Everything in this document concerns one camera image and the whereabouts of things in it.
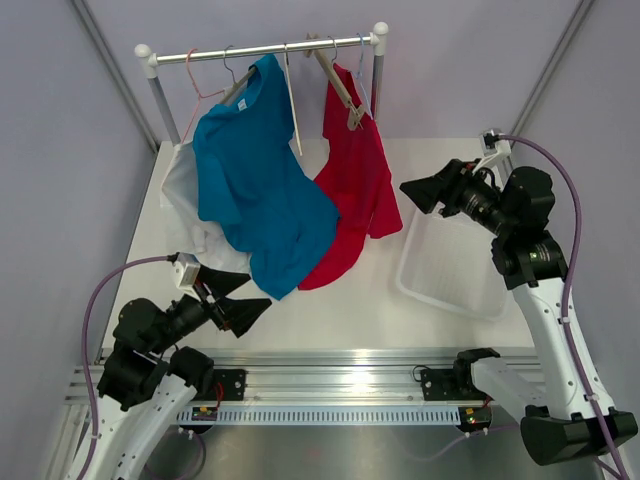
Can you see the grey wooden hanger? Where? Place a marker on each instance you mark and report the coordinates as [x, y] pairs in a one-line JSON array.
[[230, 93]]

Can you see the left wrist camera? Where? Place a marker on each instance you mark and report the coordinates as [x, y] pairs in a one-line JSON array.
[[185, 269]]

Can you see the white t shirt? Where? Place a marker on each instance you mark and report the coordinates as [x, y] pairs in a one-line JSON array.
[[184, 230]]

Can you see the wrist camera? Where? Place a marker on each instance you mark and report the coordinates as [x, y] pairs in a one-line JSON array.
[[185, 269], [495, 149]]

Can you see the brown wooden clip hanger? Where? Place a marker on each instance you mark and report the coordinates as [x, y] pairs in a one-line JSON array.
[[355, 113]]

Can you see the white plastic basket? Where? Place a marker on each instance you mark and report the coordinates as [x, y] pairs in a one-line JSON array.
[[447, 263]]

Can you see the metal clothes rack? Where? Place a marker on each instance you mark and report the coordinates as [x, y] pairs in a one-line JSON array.
[[150, 61]]

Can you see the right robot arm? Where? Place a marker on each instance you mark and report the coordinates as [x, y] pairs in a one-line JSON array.
[[574, 417]]

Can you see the red t shirt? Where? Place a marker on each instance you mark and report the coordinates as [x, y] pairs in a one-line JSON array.
[[358, 180]]

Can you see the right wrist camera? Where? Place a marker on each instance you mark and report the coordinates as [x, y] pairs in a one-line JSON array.
[[495, 149]]

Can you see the pink wire hanger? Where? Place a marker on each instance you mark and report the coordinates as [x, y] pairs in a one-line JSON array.
[[200, 96]]

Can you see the blue t shirt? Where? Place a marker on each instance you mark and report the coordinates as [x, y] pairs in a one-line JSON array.
[[251, 184]]

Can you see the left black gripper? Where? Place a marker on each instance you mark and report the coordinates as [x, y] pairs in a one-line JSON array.
[[238, 314]]

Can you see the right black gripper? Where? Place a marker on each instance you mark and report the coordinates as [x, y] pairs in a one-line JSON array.
[[448, 186]]

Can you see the cream plastic hanger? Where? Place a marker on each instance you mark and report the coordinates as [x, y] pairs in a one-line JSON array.
[[292, 100]]

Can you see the white slotted cable duct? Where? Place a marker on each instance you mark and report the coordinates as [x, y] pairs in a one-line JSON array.
[[321, 416]]

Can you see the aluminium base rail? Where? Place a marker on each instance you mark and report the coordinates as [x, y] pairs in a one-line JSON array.
[[341, 377]]

